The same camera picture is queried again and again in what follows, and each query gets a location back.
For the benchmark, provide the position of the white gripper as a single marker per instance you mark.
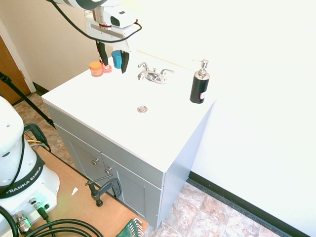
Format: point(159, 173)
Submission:
point(106, 32)

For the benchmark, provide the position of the blue plastic cup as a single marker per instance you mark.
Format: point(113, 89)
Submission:
point(116, 59)

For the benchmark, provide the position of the orange plastic cup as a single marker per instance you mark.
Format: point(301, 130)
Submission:
point(95, 68)

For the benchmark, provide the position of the white sink countertop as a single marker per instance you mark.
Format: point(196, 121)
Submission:
point(128, 103)

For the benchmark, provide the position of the chrome sink drain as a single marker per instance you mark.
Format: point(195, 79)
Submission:
point(142, 108)

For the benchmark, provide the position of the black soap dispenser bottle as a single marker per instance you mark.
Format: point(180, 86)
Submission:
point(200, 86)

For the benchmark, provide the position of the black tripod leg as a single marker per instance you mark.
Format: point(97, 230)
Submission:
point(27, 101)

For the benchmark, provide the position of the wooden door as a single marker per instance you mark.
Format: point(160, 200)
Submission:
point(11, 74)

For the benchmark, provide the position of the metal cabinet door knob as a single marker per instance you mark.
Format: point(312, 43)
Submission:
point(107, 170)
point(95, 161)

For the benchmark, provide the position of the grey vanity cabinet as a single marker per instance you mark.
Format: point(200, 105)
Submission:
point(138, 182)

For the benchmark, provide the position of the black metal C-clamp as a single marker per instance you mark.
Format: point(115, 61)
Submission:
point(105, 188)

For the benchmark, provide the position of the brown wooden base board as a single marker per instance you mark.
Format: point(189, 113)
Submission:
point(81, 197)

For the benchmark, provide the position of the green hex key set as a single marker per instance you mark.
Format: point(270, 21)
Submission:
point(129, 228)

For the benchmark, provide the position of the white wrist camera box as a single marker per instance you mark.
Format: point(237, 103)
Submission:
point(121, 17)

